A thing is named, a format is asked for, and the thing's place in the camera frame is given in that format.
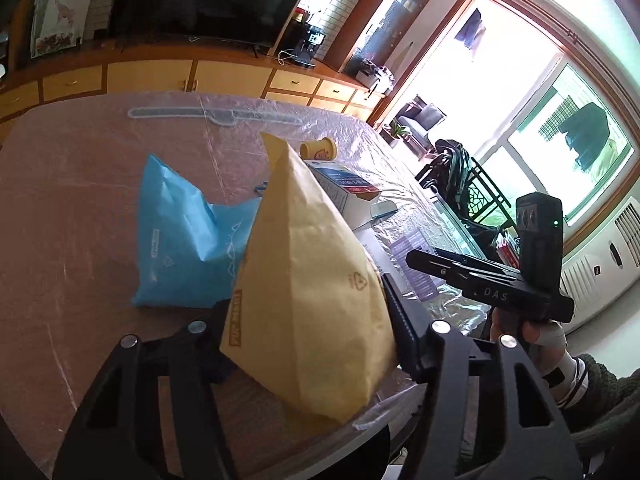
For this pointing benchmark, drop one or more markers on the purple paper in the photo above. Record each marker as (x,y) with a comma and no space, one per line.
(407,240)

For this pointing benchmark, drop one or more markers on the black coffee machine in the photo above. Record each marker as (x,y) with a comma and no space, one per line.
(307,45)

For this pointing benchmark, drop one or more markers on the hanging dark blue garment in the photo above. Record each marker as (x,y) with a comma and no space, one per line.
(470,30)

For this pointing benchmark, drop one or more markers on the white carton with blue label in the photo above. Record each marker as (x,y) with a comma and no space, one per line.
(345,185)

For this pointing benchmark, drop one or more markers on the blue plastic mailer bag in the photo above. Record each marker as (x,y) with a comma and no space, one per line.
(180,220)

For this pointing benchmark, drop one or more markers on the tall wooden display cabinet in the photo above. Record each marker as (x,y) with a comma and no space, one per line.
(400,0)

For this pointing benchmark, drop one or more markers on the grey printer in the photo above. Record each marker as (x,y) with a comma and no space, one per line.
(375,74)

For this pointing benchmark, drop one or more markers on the red white packet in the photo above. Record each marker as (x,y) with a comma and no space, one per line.
(507,247)

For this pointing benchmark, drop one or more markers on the hanging dark green jacket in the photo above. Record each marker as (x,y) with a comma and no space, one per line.
(585,135)

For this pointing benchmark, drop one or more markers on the black flat television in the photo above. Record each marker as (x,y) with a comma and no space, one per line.
(210,0)

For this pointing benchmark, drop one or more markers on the person's right hand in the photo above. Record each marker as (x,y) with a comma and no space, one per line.
(532,332)

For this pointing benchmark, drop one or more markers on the yellow paper cup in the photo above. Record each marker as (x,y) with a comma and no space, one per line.
(320,149)

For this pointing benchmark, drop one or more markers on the white radiator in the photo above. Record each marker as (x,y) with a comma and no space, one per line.
(600,270)

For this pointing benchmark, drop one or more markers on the animal wall poster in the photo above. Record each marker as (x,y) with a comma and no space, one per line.
(60,20)

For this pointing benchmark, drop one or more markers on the long wooden drawer cabinet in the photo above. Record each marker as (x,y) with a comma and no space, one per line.
(150,75)

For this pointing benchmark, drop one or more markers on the yellow padded envelope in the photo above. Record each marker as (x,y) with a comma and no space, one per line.
(310,285)

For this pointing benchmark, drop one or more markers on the grey armchair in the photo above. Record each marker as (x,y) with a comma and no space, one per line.
(425,120)

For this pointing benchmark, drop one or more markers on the large wooden frame window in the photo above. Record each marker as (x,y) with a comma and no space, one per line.
(520,100)

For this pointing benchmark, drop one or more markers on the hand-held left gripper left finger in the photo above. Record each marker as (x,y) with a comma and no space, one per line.
(200,345)

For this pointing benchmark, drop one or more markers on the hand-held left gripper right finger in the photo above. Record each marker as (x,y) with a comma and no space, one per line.
(405,330)

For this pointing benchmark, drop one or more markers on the white plastic box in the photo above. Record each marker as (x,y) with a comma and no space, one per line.
(384,208)

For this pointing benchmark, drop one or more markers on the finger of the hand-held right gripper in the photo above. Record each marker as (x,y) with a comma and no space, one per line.
(440,272)
(480,262)

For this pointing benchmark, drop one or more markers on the potted green plant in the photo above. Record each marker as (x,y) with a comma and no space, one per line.
(400,132)

